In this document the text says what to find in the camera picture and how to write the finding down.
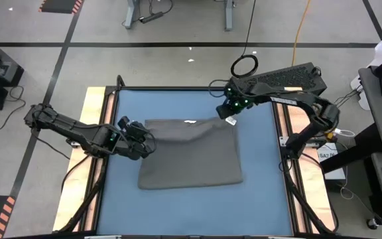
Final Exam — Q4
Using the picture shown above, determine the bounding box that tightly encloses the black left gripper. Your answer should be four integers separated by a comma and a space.
111, 116, 156, 161

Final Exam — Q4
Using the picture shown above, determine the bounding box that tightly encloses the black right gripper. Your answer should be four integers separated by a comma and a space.
215, 84, 255, 120

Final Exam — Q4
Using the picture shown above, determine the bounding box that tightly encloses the grey waffle-weave towel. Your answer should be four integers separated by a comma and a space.
137, 116, 245, 191

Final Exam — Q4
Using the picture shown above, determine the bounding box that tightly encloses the black perforated computer tower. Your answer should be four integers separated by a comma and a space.
243, 62, 328, 98

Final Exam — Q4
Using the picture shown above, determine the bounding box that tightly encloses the wooden side board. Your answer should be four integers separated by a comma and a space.
275, 86, 336, 232
52, 86, 117, 232

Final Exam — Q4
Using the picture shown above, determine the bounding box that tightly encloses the grey desk leg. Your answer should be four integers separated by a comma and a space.
124, 0, 139, 31
223, 0, 235, 32

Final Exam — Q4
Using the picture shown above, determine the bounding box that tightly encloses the white labelled box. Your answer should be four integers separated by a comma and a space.
316, 142, 346, 182

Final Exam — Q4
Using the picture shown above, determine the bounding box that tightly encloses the black power strip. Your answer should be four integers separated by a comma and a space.
139, 11, 164, 25

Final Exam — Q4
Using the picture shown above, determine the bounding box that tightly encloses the black table frame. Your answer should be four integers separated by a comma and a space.
53, 74, 340, 239

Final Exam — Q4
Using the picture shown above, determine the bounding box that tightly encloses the long hanging black cable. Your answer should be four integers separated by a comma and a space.
229, 0, 259, 79

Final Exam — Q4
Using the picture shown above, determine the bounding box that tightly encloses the thick hanging yellow cable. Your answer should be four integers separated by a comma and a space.
290, 0, 312, 68

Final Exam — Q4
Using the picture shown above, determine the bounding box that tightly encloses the white cable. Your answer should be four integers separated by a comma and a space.
334, 128, 356, 138

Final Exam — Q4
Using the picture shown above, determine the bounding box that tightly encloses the black floor cable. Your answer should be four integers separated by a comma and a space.
0, 85, 27, 131

